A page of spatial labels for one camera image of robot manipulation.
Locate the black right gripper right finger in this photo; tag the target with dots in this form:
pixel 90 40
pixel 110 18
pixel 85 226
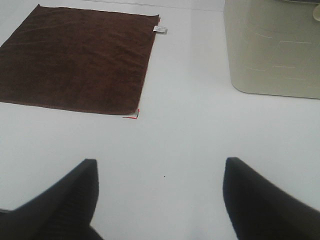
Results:
pixel 259 210

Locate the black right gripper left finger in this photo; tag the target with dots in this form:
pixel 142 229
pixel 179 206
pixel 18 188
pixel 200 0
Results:
pixel 62 212

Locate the brown towel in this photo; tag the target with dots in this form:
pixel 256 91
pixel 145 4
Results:
pixel 79 60

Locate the beige plastic bin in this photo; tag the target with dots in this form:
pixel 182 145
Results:
pixel 273 46

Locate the white towel care label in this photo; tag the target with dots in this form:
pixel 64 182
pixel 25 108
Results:
pixel 160 29

